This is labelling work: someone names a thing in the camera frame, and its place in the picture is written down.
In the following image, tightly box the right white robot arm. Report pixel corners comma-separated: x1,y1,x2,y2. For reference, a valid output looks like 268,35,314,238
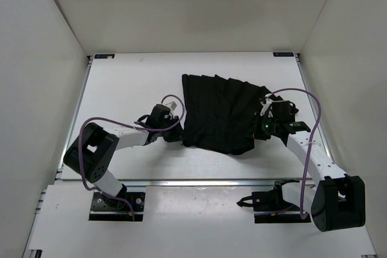
252,99,366,232

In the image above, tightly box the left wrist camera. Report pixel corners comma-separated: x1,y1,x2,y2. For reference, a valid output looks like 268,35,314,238
166,101,177,112

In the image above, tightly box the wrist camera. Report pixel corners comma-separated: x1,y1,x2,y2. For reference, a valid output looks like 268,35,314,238
259,97,273,118
166,101,177,112

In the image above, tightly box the aluminium table rail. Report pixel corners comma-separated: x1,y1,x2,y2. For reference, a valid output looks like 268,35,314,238
54,178,285,189

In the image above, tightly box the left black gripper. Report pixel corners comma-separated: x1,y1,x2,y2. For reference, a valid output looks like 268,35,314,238
158,115,187,143

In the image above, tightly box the right corner label sticker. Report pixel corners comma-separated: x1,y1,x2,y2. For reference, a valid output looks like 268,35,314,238
273,52,294,57

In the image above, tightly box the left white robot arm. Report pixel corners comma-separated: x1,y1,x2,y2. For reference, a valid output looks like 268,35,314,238
63,102,183,208

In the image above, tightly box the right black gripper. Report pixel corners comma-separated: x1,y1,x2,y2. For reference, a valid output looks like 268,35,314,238
243,112,279,141

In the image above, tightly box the left corner label sticker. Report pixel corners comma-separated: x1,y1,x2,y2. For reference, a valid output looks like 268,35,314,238
94,54,115,59

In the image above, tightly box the black pleated skirt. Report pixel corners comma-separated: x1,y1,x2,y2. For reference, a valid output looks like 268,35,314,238
182,74,269,155

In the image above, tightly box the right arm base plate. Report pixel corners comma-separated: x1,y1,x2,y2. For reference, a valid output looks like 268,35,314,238
236,179,311,224

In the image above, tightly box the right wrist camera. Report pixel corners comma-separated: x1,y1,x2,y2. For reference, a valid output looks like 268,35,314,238
259,97,273,118

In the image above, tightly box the corner label sticker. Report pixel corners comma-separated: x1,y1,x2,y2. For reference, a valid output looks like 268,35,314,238
94,54,115,59
273,52,294,57

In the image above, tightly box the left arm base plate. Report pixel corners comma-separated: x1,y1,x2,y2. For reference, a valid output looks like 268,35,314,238
88,192,146,222

